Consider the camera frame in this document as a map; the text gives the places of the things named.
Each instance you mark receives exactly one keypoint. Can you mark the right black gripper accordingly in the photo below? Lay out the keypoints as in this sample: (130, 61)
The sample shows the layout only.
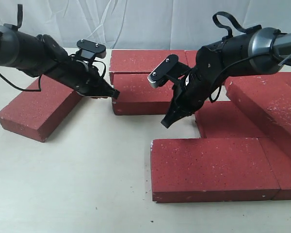
(189, 96)

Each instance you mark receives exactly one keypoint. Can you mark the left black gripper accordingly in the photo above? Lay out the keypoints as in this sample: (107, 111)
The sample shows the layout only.
(80, 76)

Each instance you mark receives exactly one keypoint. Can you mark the red brick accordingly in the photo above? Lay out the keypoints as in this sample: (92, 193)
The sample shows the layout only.
(222, 119)
(36, 115)
(191, 57)
(280, 164)
(267, 104)
(140, 61)
(210, 170)
(137, 97)

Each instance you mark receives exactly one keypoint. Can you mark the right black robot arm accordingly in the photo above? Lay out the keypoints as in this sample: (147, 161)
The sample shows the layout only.
(263, 52)

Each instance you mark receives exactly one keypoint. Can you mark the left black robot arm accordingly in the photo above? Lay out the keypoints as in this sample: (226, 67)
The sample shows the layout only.
(42, 55)

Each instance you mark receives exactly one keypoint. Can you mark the wrinkled blue-grey backdrop cloth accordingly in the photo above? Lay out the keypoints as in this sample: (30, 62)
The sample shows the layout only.
(147, 24)

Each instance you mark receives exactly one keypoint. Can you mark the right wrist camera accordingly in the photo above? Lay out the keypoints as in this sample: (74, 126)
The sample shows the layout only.
(170, 69)

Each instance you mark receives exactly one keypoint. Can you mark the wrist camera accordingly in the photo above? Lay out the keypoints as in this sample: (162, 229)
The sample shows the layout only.
(170, 69)
(89, 50)

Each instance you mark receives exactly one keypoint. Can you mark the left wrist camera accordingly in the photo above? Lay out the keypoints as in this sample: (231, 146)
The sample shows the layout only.
(89, 50)

